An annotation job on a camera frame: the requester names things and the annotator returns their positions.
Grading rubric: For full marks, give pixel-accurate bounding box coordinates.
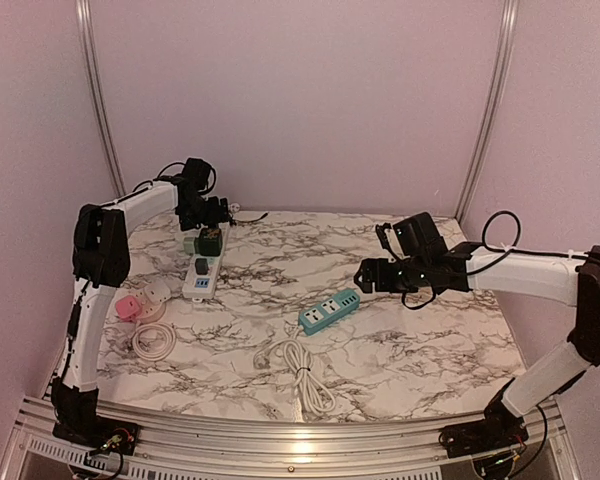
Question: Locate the aluminium post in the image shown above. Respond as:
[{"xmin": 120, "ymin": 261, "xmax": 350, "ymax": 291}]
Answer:
[
  {"xmin": 454, "ymin": 0, "xmax": 520, "ymax": 224},
  {"xmin": 75, "ymin": 0, "xmax": 127, "ymax": 197}
]

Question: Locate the pink cube socket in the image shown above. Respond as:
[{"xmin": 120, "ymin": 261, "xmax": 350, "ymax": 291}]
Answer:
[{"xmin": 114, "ymin": 295, "xmax": 142, "ymax": 322}]

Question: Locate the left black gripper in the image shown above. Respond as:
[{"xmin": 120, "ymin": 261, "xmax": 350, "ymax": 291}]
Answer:
[{"xmin": 178, "ymin": 196, "xmax": 229, "ymax": 231}]

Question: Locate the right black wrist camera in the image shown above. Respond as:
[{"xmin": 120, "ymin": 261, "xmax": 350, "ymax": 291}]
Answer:
[{"xmin": 393, "ymin": 212, "xmax": 448, "ymax": 262}]

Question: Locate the left aluminium post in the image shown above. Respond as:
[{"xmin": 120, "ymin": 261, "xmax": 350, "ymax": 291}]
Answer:
[{"xmin": 75, "ymin": 0, "xmax": 127, "ymax": 197}]

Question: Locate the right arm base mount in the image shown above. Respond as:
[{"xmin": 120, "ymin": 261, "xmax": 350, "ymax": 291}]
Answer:
[{"xmin": 438, "ymin": 394, "xmax": 529, "ymax": 458}]

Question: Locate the dark green cube adapter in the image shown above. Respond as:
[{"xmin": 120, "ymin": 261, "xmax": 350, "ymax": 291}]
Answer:
[{"xmin": 194, "ymin": 227, "xmax": 224, "ymax": 257}]

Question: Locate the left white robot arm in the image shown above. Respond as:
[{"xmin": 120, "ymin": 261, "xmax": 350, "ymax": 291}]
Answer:
[{"xmin": 51, "ymin": 176, "xmax": 232, "ymax": 394}]

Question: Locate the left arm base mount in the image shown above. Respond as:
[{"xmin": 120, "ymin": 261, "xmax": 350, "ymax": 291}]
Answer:
[{"xmin": 51, "ymin": 379, "xmax": 139, "ymax": 455}]

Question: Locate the small black usb charger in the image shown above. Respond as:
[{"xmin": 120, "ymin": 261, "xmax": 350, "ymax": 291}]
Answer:
[{"xmin": 194, "ymin": 257, "xmax": 210, "ymax": 276}]

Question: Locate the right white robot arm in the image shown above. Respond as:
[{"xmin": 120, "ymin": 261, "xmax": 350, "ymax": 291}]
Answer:
[{"xmin": 354, "ymin": 242, "xmax": 600, "ymax": 448}]

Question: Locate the teal power strip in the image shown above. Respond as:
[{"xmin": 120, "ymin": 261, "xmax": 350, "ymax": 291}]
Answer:
[{"xmin": 298, "ymin": 289, "xmax": 360, "ymax": 336}]

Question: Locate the right aluminium post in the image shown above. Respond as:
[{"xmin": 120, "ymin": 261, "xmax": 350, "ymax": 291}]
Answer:
[{"xmin": 454, "ymin": 0, "xmax": 520, "ymax": 224}]

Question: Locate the light green plug adapter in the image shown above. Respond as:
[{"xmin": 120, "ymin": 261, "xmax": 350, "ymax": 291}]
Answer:
[{"xmin": 182, "ymin": 236, "xmax": 196, "ymax": 256}]

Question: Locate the white teal strip cord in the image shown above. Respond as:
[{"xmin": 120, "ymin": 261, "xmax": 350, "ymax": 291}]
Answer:
[{"xmin": 253, "ymin": 322, "xmax": 337, "ymax": 416}]

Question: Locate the white long power strip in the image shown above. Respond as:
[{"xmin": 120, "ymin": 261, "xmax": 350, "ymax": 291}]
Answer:
[{"xmin": 182, "ymin": 223, "xmax": 230, "ymax": 302}]

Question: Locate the beige round power strip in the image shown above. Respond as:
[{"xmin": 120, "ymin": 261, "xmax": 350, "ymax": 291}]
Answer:
[{"xmin": 130, "ymin": 279, "xmax": 172, "ymax": 324}]

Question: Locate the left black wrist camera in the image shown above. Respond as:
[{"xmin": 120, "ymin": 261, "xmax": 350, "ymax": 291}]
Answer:
[{"xmin": 181, "ymin": 157, "xmax": 217, "ymax": 195}]

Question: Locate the aluminium front rail frame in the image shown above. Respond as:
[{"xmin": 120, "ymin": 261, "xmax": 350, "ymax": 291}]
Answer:
[{"xmin": 0, "ymin": 397, "xmax": 583, "ymax": 479}]

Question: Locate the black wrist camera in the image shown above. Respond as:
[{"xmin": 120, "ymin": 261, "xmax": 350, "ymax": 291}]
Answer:
[
  {"xmin": 181, "ymin": 157, "xmax": 217, "ymax": 195},
  {"xmin": 393, "ymin": 212, "xmax": 448, "ymax": 262}
]

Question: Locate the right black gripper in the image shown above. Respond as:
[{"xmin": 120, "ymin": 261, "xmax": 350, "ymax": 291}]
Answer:
[{"xmin": 353, "ymin": 256, "xmax": 430, "ymax": 294}]

